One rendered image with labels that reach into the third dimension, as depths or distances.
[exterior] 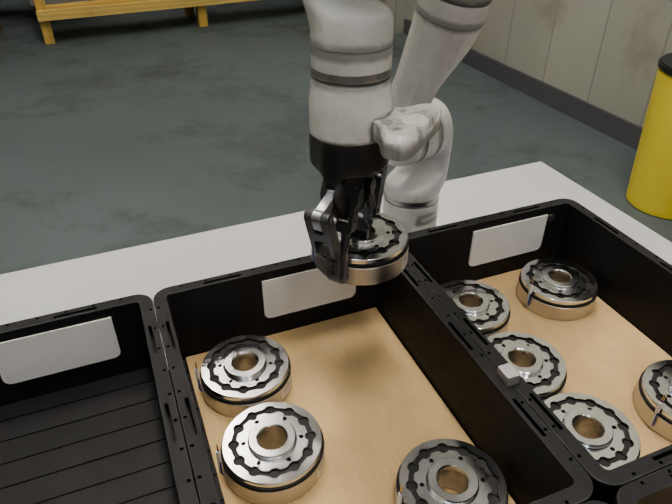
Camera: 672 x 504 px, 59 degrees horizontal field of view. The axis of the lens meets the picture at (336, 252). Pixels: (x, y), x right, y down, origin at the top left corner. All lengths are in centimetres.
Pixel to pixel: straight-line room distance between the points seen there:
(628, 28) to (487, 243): 287
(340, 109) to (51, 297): 77
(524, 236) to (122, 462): 60
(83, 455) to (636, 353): 66
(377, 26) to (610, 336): 53
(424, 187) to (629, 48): 278
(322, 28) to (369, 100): 7
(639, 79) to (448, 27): 285
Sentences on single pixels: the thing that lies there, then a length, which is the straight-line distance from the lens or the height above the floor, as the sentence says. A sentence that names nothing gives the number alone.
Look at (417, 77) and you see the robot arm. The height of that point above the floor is 110.
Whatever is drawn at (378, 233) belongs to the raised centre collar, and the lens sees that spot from 63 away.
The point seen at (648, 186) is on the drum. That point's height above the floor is 13.
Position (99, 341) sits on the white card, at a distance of 73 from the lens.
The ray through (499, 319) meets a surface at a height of 86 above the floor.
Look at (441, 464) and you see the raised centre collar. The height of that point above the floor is 87.
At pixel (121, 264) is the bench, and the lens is 119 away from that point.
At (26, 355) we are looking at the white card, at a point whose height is 89.
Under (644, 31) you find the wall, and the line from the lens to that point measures 358.
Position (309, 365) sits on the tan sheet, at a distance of 73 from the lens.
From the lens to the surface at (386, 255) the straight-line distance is 61.
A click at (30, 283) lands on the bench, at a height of 70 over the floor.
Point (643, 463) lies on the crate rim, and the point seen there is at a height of 93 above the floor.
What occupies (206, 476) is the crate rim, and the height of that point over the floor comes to 93.
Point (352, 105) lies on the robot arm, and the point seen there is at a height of 118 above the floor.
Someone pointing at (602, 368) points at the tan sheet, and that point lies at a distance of 80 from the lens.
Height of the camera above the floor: 135
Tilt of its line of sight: 34 degrees down
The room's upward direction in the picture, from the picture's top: straight up
